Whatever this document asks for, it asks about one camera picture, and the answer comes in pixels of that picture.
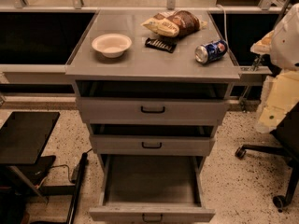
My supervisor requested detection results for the blue pepsi can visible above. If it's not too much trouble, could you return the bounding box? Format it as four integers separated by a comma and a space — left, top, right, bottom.
195, 39, 228, 64

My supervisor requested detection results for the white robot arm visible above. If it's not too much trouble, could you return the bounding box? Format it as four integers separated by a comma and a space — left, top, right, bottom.
250, 4, 299, 133

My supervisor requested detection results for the grey drawer cabinet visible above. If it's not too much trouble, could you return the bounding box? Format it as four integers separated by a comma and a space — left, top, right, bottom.
64, 8, 242, 173

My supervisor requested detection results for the top grey drawer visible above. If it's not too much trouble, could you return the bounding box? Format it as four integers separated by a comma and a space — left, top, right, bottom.
77, 97, 228, 125

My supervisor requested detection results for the grey drawer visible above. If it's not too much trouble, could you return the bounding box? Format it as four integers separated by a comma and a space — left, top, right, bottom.
77, 97, 228, 125
90, 155, 215, 224
90, 135, 215, 156

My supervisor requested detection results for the middle grey drawer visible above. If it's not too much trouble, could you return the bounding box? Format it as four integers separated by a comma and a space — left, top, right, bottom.
90, 135, 215, 156

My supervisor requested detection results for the bottom grey drawer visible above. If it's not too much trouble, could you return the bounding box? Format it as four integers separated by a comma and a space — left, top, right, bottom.
90, 155, 215, 224

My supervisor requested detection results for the black snack packet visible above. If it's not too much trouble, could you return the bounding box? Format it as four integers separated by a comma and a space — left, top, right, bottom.
145, 38, 177, 53

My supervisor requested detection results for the white paper bowl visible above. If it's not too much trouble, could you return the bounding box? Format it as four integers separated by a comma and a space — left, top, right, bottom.
92, 34, 132, 58

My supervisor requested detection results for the brown chip bag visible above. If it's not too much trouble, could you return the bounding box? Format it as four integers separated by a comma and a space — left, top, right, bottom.
141, 10, 207, 37

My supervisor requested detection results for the black pole on floor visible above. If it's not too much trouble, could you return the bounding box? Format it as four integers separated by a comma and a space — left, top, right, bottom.
66, 152, 88, 224

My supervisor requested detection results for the black side table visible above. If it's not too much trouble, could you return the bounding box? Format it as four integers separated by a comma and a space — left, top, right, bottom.
0, 111, 60, 202

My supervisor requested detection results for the black office chair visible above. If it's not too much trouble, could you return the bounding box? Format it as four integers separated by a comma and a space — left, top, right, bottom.
235, 103, 299, 212

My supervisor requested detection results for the black floor cable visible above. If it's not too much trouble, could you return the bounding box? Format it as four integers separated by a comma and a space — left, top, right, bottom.
46, 148, 93, 184

